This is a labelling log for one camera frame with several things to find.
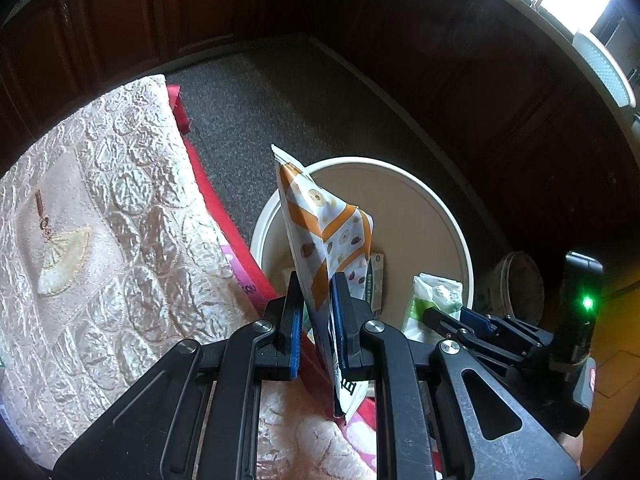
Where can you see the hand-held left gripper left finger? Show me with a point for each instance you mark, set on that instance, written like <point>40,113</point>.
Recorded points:
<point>295,340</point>

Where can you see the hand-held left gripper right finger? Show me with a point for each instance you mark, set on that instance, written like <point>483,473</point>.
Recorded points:
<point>336,320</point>

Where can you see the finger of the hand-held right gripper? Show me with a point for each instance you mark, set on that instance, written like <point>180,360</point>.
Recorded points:
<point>475,317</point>
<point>445,325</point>

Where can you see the white green flower carton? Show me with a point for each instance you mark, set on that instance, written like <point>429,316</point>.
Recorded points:
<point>425,305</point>

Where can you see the orange white snack packet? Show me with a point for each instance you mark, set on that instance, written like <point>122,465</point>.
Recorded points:
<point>320,240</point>

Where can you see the white round waste bin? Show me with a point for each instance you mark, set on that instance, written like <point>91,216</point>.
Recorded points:
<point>400,210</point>

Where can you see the round beige container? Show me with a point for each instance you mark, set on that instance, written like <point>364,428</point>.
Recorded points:
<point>520,280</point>

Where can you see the red printed under cloth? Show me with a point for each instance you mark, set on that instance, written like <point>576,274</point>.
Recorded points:
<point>225,220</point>

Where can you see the white plastic object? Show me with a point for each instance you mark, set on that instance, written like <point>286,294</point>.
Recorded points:
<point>605,70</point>

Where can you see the dark wooden kitchen cabinets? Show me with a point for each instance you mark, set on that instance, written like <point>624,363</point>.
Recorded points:
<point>450,60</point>

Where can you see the kitchen countertop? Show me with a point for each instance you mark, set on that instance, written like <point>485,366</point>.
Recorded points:
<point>550,20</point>

